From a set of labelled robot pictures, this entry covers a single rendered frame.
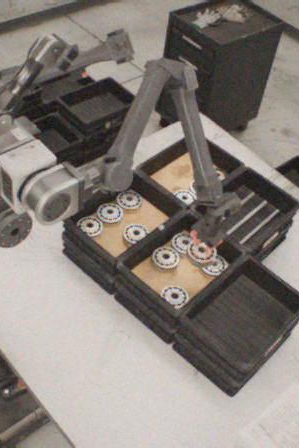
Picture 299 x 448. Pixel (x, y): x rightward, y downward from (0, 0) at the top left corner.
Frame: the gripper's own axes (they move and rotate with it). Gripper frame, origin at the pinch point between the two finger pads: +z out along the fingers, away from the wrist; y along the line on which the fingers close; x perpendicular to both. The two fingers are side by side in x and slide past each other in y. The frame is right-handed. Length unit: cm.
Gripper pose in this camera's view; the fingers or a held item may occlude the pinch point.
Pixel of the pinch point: (202, 248)
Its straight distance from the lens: 199.4
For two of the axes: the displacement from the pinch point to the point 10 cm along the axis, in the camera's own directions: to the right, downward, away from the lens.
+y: -7.0, -6.0, 3.9
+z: -1.5, 6.6, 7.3
